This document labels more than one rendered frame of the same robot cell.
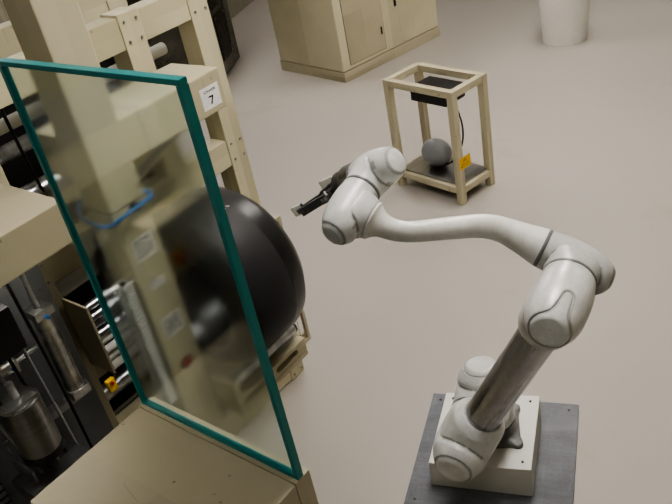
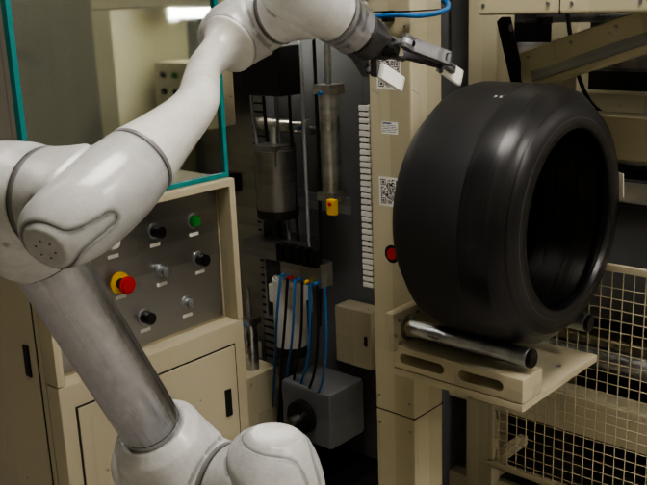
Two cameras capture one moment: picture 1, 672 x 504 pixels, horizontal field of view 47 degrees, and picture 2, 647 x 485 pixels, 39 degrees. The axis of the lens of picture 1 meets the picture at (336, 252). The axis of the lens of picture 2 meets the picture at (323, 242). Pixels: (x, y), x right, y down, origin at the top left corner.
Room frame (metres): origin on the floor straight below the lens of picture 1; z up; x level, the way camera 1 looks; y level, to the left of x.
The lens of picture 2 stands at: (1.79, -1.66, 1.70)
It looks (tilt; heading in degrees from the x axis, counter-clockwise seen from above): 15 degrees down; 89
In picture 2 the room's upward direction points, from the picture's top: 2 degrees counter-clockwise
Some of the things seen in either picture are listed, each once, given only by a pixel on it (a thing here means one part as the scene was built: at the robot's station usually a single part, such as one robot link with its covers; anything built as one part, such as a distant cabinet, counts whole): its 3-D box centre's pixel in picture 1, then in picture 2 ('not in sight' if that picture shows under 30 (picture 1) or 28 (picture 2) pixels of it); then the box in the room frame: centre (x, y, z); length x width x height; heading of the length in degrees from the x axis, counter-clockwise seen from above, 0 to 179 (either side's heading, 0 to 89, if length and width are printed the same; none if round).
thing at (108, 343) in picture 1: (109, 321); not in sight; (2.34, 0.86, 1.05); 0.20 x 0.15 x 0.30; 137
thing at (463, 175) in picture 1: (439, 132); not in sight; (4.75, -0.86, 0.40); 0.60 x 0.35 x 0.80; 36
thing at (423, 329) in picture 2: (262, 354); (467, 342); (2.15, 0.33, 0.90); 0.35 x 0.05 x 0.05; 137
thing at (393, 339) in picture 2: not in sight; (436, 310); (2.11, 0.56, 0.90); 0.40 x 0.03 x 0.10; 47
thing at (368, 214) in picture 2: not in sight; (373, 197); (1.96, 0.63, 1.19); 0.05 x 0.04 x 0.48; 47
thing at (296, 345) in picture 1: (265, 369); (465, 367); (2.15, 0.33, 0.83); 0.36 x 0.09 x 0.06; 137
